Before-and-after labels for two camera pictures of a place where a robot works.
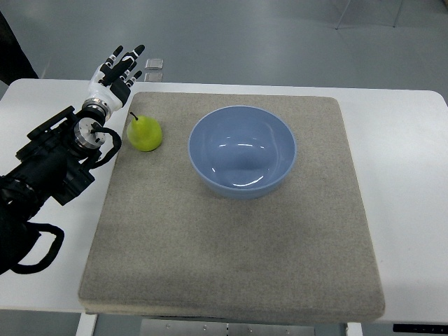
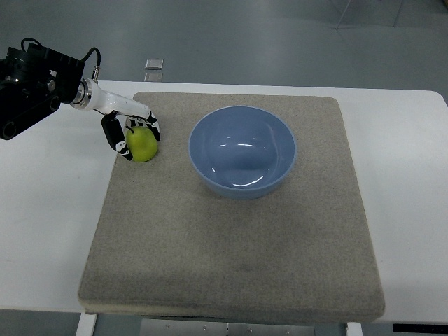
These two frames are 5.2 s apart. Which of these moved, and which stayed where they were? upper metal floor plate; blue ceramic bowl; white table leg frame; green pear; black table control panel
Moved: green pear
Stayed: white table leg frame; upper metal floor plate; black table control panel; blue ceramic bowl
